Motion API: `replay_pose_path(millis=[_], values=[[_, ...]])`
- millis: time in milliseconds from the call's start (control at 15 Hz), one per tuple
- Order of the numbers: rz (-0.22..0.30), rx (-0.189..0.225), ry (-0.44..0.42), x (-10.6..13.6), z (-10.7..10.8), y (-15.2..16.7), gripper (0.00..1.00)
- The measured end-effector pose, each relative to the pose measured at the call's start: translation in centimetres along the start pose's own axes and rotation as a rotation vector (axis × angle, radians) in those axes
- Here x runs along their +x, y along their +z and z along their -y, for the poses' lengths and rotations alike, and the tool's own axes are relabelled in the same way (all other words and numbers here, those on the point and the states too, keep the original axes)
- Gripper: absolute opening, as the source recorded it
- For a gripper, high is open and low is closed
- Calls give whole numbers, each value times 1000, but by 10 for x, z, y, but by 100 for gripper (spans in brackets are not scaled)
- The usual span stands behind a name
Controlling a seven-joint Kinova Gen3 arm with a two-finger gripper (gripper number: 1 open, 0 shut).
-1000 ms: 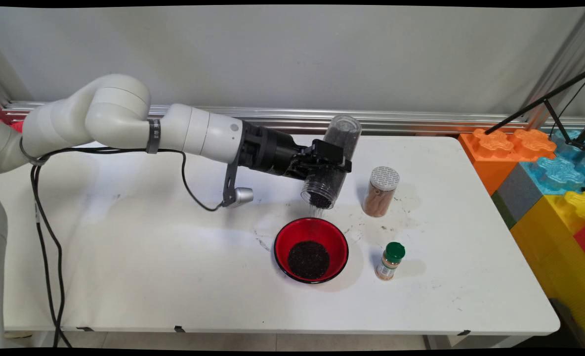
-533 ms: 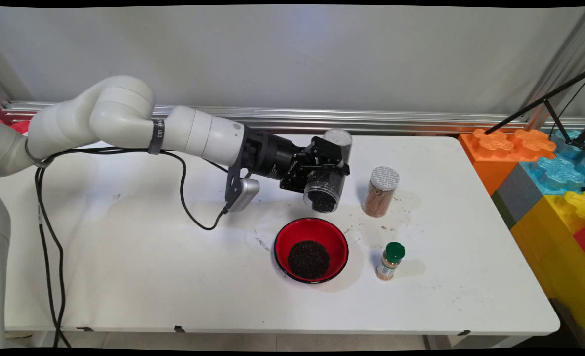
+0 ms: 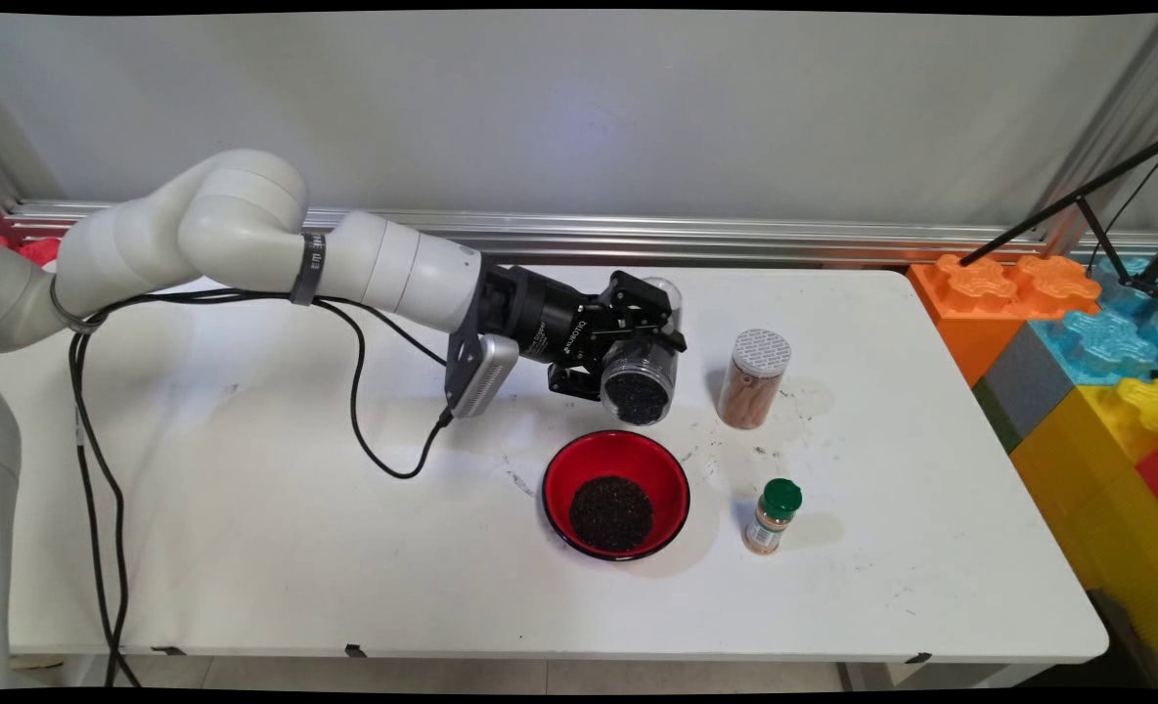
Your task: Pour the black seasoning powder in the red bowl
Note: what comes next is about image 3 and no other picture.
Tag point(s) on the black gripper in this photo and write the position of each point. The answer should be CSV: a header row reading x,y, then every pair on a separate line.
x,y
559,323

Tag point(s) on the clear jar with black seeds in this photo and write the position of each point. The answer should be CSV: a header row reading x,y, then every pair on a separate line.
x,y
638,391

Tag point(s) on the black seeds pile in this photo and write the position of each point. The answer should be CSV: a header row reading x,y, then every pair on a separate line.
x,y
610,513

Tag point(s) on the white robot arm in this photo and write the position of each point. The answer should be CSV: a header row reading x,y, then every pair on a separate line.
x,y
237,220

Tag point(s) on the red bowl black rim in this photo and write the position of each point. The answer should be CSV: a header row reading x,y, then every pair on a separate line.
x,y
579,460

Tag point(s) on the grey lid jar brown contents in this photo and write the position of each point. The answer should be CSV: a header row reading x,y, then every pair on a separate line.
x,y
750,391

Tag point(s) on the green cap spice bottle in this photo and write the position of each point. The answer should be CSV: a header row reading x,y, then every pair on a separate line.
x,y
773,518

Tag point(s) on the orange giant building block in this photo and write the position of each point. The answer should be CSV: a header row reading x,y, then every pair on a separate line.
x,y
970,323

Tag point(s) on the grey giant building block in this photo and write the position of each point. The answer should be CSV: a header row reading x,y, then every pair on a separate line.
x,y
1024,386

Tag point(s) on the blue giant building block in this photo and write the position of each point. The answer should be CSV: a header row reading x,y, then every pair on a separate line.
x,y
1097,342

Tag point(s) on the black tripod stand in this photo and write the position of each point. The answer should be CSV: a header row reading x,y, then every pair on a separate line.
x,y
1078,198

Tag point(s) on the small red building block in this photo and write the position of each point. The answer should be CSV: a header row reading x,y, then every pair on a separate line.
x,y
36,251

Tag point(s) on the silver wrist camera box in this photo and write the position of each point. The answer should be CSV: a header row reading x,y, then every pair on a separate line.
x,y
489,374

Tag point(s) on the aluminium rail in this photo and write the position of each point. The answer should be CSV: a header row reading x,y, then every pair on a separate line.
x,y
735,240

